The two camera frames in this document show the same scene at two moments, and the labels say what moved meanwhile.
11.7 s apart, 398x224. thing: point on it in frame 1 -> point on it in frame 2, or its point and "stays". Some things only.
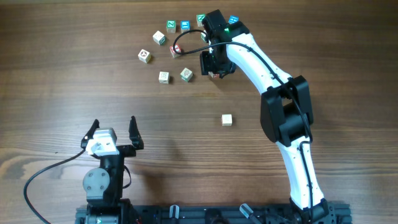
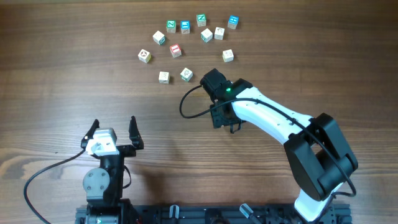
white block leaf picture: (186, 74) stays
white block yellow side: (144, 56) stays
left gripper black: (129, 151) stays
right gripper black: (229, 69) -> (234, 122)
